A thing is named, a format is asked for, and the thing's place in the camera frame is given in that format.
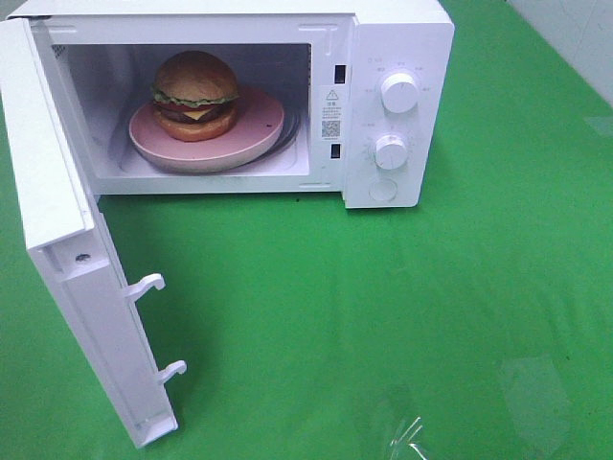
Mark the white warning label sticker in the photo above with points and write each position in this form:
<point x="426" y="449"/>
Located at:
<point x="330" y="112"/>

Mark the upper white microwave knob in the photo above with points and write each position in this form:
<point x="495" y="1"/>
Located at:
<point x="399" y="92"/>

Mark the pink round plate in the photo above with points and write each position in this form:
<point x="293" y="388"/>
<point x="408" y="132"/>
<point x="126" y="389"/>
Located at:
<point x="257" y="128"/>

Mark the glass microwave turntable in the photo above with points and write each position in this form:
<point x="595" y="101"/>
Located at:
<point x="279" y="159"/>

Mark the white microwave door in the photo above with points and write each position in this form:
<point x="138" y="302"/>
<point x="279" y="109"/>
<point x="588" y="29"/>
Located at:
<point x="67" y="237"/>

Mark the white microwave oven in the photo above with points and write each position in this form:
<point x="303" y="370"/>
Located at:
<point x="289" y="49"/>

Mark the white microwave knob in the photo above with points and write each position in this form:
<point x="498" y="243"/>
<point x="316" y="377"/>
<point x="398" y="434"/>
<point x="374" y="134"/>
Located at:
<point x="399" y="92"/>
<point x="391" y="152"/>

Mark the lower white microwave knob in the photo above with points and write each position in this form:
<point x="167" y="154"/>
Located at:
<point x="391" y="152"/>

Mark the toy hamburger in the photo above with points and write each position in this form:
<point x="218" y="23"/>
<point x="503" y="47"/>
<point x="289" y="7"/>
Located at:
<point x="195" y="96"/>

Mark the round white door button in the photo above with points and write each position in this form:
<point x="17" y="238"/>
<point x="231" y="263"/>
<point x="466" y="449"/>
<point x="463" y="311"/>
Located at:
<point x="383" y="190"/>

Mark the clear tape patch on table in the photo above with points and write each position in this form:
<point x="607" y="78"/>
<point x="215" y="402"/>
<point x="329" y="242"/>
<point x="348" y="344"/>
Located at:
<point x="537" y="402"/>

